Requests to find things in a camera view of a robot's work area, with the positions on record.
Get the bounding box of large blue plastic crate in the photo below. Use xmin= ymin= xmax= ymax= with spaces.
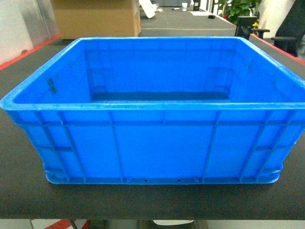
xmin=0 ymin=37 xmax=305 ymax=185

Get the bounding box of large cardboard box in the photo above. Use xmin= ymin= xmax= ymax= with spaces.
xmin=51 ymin=0 xmax=141 ymax=40

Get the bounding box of white paper cup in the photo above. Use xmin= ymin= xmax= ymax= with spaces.
xmin=182 ymin=2 xmax=188 ymax=11

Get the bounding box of green potted plant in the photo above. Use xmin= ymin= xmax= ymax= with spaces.
xmin=217 ymin=0 xmax=262 ymax=24

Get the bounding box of black office chair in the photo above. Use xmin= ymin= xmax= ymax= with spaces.
xmin=252 ymin=0 xmax=305 ymax=57

